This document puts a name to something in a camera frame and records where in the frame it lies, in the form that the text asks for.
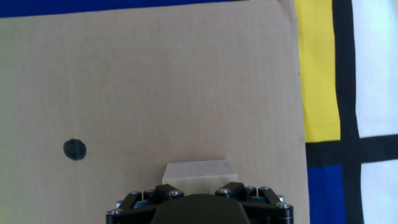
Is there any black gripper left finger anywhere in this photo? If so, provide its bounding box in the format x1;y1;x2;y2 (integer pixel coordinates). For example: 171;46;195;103
105;184;185;224

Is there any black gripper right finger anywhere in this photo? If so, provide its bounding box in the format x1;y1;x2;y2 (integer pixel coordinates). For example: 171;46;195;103
215;182;294;224

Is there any brown cardboard sheet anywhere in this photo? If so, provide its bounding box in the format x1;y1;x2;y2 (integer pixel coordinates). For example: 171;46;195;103
0;0;311;224

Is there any colour block patterned cloth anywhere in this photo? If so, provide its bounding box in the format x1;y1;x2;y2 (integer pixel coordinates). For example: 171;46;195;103
0;0;398;224

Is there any light wooden cube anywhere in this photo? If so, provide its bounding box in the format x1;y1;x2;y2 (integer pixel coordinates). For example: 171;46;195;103
161;159;238;196

